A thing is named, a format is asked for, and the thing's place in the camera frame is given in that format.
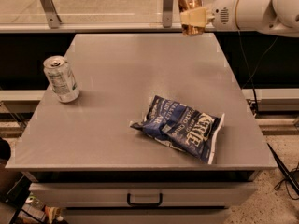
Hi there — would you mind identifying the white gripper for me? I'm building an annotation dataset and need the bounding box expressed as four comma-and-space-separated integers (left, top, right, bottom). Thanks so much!
180, 0, 239, 31

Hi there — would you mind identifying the orange soda can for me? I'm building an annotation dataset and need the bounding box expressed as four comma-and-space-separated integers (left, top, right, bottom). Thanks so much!
178, 0, 204, 36

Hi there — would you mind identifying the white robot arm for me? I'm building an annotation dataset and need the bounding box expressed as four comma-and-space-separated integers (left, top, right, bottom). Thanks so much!
178, 0, 299, 37

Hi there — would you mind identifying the white green soda can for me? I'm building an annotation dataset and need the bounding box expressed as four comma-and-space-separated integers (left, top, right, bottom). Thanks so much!
43, 56, 79, 103

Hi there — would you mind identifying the blue chip bag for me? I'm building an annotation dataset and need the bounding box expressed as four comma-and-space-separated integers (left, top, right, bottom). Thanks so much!
130, 96, 225, 164

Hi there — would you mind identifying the grey drawer cabinet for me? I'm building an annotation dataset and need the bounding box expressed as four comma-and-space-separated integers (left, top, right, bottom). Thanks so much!
7, 33, 276, 224

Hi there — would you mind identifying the clutter under table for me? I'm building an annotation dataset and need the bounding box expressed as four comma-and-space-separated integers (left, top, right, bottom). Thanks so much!
0, 138, 68, 224

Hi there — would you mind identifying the middle metal bracket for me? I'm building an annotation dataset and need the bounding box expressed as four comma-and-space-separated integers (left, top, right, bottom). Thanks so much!
162, 0, 174, 28

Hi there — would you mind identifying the metal bracket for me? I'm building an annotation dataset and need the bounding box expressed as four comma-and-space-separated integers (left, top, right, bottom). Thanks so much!
162, 0, 174, 28
39, 0, 61, 29

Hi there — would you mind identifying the left metal bracket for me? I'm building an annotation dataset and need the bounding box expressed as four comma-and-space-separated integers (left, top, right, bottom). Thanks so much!
39, 0, 61, 29

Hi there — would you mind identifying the black drawer handle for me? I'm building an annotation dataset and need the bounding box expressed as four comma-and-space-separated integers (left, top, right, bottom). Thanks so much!
126, 193, 164, 207

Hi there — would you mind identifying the black cable bundle on floor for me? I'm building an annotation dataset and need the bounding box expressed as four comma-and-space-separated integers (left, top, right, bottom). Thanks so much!
266, 143, 299, 201

